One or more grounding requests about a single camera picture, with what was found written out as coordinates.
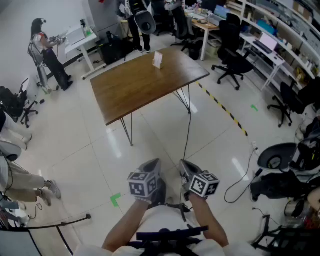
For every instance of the white power strip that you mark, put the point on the white power strip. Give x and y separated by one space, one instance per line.
255 147

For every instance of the white standing desk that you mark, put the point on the white standing desk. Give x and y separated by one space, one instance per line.
75 48

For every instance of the metal pot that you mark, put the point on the metal pot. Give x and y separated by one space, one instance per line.
293 208

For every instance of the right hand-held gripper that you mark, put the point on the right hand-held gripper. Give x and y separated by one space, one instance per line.
203 185

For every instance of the small black floor object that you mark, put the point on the small black floor object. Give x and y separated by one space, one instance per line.
42 101

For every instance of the white office desk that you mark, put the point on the white office desk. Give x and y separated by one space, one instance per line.
265 57

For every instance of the pink screen laptop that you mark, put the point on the pink screen laptop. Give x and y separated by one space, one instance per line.
267 41

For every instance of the black chest harness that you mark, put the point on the black chest harness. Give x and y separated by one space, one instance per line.
170 232

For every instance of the white wall shelving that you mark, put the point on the white wall shelving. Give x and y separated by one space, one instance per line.
287 30

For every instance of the black office chair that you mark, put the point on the black office chair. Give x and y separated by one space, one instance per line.
181 27
231 50
287 97
15 105

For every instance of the person's left forearm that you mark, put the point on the person's left forearm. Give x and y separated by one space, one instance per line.
125 225

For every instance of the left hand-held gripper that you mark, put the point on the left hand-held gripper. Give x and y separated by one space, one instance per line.
142 186

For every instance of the wooden top office desk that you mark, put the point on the wooden top office desk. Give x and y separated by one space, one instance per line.
202 25

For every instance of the green bottle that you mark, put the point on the green bottle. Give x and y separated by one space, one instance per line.
87 31

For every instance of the white floor appliance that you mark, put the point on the white floor appliance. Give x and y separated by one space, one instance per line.
32 87

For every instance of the grey cabinet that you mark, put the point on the grey cabinet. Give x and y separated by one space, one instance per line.
105 15

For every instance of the grey jacket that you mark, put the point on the grey jacket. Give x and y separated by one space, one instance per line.
175 5

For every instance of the black metal floor stand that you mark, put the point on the black metal floor stand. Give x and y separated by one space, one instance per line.
60 223

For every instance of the black trash bin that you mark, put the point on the black trash bin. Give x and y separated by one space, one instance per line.
193 53

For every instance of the open silver laptop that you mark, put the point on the open silver laptop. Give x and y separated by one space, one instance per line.
220 12

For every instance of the person's right forearm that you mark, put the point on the person's right forearm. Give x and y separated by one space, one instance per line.
207 220

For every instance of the black bag pile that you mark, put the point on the black bag pile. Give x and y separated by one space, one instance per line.
280 185

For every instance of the person's white shirt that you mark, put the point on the person's white shirt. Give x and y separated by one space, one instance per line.
162 220

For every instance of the brown wooden table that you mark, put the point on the brown wooden table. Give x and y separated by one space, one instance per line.
140 87

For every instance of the small white card box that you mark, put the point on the small white card box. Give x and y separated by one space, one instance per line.
157 58

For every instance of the pale green storage box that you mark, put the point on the pale green storage box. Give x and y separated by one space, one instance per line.
213 48

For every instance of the black computer tower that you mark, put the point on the black computer tower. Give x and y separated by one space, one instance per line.
107 52

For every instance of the black folding stand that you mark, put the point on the black folding stand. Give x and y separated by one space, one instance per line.
287 237

